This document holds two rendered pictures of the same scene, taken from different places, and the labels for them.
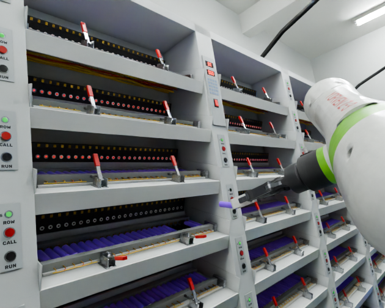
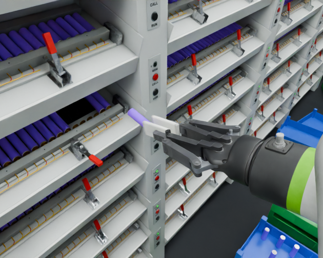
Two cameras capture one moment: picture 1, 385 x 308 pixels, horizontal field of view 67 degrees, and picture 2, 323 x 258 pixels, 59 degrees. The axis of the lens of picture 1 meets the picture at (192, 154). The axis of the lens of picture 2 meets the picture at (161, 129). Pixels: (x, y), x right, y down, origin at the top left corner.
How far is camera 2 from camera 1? 58 cm
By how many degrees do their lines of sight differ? 50
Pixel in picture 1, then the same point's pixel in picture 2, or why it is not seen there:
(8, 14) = not seen: outside the picture
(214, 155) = (135, 12)
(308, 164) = (269, 184)
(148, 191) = not seen: outside the picture
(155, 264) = (30, 202)
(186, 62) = not seen: outside the picture
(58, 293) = not seen: outside the picture
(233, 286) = (140, 165)
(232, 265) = (142, 149)
